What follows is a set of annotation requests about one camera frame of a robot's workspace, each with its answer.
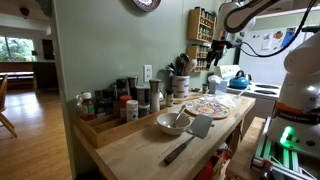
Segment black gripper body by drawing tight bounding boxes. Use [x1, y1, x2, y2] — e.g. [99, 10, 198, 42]
[209, 39, 231, 61]

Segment pale wooden spoon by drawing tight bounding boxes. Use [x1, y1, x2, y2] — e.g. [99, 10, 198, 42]
[184, 59, 199, 77]

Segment white red utensil container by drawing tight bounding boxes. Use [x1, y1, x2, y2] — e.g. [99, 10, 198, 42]
[172, 75, 191, 99]

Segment silver slotted spoon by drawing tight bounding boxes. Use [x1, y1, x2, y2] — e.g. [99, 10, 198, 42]
[164, 63, 177, 78]

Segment metal spoon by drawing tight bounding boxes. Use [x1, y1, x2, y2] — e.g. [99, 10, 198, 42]
[169, 104, 187, 129]

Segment small wooden spice rack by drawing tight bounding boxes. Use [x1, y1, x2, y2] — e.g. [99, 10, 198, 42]
[186, 43, 211, 74]

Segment tissue box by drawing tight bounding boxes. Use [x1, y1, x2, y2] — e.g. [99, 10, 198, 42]
[208, 74, 228, 95]

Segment black ladle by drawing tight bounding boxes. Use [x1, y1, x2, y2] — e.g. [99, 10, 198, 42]
[175, 52, 190, 77]

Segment blue kettle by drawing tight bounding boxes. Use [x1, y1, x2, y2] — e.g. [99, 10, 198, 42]
[229, 70, 251, 90]

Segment large wooden spice rack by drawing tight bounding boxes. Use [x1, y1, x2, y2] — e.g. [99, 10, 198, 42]
[187, 7, 217, 44]

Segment clear plastic bag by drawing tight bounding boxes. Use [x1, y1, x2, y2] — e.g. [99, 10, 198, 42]
[199, 91, 237, 108]

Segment white fridge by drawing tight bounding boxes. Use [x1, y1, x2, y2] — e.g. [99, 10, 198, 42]
[238, 26, 316, 87]

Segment small white jar black lid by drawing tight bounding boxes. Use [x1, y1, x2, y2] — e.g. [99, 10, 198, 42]
[165, 88, 175, 108]

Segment white stove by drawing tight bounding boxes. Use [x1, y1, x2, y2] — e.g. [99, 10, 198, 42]
[214, 64, 282, 134]

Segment tall pepper grinder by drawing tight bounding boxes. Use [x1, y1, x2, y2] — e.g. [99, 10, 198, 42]
[149, 79, 162, 114]

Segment glass jar dark lid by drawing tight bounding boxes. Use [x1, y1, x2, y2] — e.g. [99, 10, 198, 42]
[135, 86, 151, 105]

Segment white ceramic bowl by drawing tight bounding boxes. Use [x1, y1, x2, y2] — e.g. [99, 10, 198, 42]
[156, 112, 193, 136]

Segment silver grinder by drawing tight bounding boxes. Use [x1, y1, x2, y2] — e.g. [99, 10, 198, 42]
[127, 76, 139, 100]

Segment short jar dark lid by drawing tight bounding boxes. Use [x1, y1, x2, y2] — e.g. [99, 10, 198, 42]
[138, 102, 151, 118]

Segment tall dark bottle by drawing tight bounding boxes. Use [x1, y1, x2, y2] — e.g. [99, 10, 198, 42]
[115, 78, 129, 101]

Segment white spice shaker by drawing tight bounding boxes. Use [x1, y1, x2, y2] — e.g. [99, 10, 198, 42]
[125, 99, 139, 123]

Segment red lid spice jar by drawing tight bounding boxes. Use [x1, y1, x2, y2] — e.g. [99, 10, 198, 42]
[119, 95, 133, 120]

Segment red items under table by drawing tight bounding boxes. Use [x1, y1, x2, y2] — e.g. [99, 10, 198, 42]
[193, 149, 232, 180]

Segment dark square jar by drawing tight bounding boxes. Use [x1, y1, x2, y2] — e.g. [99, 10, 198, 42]
[94, 88, 115, 118]

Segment wooden spice tray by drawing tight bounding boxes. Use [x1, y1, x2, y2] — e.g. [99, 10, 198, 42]
[73, 99, 169, 149]

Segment red bottle white cap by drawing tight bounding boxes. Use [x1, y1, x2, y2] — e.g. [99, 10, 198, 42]
[81, 92, 96, 122]

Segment clear glass bottle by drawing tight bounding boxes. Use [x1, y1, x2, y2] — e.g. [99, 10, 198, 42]
[75, 93, 84, 113]

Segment window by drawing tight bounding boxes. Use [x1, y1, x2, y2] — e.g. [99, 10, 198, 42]
[0, 35, 36, 63]

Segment wooden chair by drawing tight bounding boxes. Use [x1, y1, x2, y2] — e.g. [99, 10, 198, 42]
[0, 73, 18, 138]

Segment white wall outlet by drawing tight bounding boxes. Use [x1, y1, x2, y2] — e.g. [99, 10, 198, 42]
[143, 64, 153, 83]

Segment metal spatula wooden handle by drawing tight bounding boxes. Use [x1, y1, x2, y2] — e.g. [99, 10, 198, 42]
[163, 114, 215, 166]

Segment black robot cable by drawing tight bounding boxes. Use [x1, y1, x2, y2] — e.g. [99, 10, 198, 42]
[229, 0, 319, 58]

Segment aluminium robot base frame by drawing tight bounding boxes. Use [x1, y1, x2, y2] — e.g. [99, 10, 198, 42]
[250, 116, 319, 180]

